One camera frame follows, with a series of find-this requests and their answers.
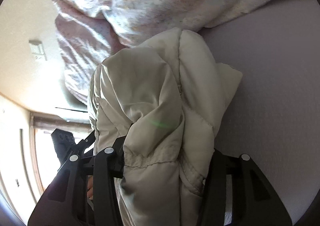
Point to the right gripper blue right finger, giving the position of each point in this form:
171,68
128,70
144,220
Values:
213,203

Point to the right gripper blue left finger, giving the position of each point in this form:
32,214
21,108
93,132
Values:
108,166

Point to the beige puffer jacket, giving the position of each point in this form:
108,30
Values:
167,97

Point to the purple bed sheet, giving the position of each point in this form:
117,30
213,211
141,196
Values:
274,116

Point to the pink floral duvet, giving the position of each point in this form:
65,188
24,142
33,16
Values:
88,31

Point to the white wall socket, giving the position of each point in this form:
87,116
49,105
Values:
37,50

